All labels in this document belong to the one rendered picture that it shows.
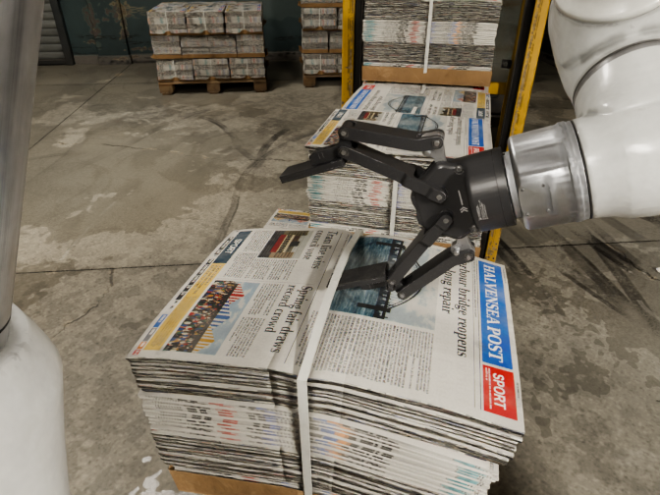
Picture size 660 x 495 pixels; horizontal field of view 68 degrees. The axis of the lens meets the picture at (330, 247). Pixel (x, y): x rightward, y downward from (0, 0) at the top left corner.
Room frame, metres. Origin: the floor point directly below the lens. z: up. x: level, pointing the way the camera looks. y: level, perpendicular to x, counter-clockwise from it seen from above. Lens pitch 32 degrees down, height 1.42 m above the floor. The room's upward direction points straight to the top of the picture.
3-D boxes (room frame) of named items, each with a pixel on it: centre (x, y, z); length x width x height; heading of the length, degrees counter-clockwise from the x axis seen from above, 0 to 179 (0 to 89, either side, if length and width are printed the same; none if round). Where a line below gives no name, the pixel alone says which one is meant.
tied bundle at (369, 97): (1.34, -0.24, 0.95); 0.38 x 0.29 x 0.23; 75
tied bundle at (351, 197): (1.05, -0.17, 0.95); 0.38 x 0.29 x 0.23; 76
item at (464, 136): (1.06, -0.16, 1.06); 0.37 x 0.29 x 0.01; 76
